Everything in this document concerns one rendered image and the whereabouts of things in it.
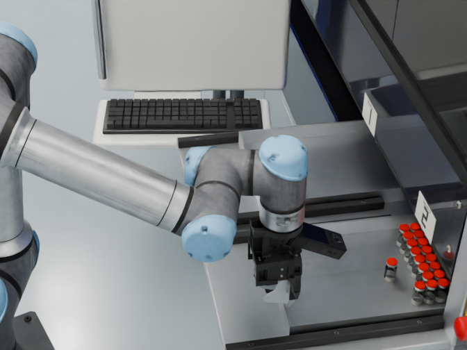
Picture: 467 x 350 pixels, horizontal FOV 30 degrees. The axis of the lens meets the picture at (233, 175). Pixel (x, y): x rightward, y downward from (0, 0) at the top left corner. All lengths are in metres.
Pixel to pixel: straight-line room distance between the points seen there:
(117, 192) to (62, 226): 1.92
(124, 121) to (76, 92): 1.68
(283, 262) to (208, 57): 0.93
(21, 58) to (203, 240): 0.39
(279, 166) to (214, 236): 0.17
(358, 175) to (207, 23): 0.58
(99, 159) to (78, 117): 2.45
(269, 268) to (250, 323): 0.17
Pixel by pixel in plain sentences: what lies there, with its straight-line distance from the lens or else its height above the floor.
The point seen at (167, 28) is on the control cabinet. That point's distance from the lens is 2.25.
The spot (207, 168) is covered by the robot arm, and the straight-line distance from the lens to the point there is 1.35.
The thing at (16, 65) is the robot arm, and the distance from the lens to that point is 1.34.
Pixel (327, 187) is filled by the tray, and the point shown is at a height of 0.88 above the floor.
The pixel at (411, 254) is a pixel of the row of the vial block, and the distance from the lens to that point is 1.72.
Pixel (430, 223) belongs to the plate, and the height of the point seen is 1.03.
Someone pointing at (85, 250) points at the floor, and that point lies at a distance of 3.06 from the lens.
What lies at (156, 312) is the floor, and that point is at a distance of 2.83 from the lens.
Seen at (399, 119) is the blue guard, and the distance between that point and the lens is 1.73.
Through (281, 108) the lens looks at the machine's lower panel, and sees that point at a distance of 2.76.
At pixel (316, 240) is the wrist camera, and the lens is 1.49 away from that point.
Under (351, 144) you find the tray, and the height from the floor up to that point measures 0.88.
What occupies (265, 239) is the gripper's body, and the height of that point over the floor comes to 1.09.
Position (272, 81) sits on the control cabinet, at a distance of 2.33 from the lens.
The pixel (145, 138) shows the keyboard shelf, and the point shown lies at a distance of 2.17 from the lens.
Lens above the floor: 2.08
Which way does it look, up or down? 38 degrees down
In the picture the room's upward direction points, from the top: 1 degrees clockwise
